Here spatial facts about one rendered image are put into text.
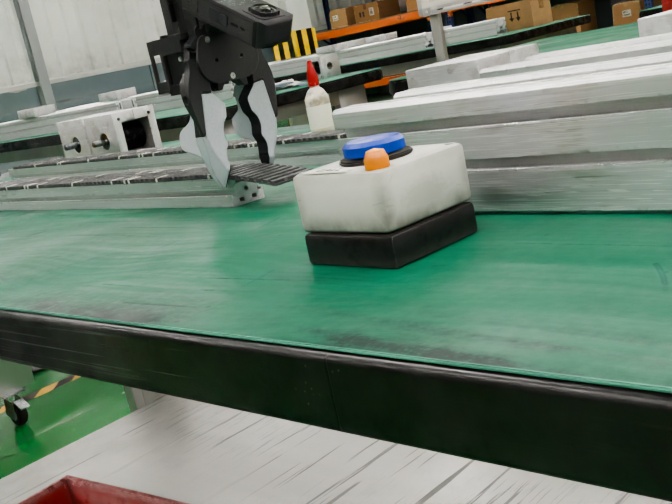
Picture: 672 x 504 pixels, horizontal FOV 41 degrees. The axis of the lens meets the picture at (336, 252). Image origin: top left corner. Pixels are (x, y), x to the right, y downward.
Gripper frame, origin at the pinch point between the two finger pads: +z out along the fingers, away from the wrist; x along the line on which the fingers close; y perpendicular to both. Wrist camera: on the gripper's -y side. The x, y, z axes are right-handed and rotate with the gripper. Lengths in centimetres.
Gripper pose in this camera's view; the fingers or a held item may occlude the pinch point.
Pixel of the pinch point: (248, 167)
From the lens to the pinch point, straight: 90.0
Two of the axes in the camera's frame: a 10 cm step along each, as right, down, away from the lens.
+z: 2.0, 9.5, 2.2
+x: -7.1, 3.0, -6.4
